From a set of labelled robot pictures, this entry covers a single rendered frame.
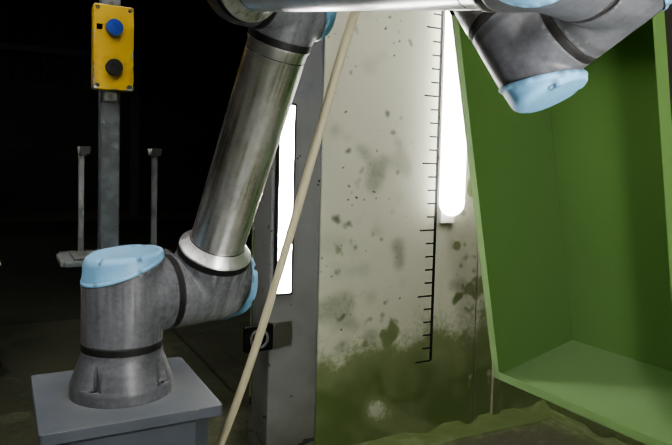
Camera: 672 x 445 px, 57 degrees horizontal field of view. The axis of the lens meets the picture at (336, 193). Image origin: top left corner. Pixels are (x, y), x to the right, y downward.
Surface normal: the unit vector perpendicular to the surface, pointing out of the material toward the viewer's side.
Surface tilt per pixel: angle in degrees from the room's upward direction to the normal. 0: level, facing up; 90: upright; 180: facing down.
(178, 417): 90
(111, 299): 90
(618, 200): 102
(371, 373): 90
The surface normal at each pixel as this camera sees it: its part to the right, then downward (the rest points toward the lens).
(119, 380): 0.26, -0.29
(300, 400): 0.47, 0.06
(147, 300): 0.67, 0.05
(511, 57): -0.71, 0.10
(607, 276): -0.85, 0.21
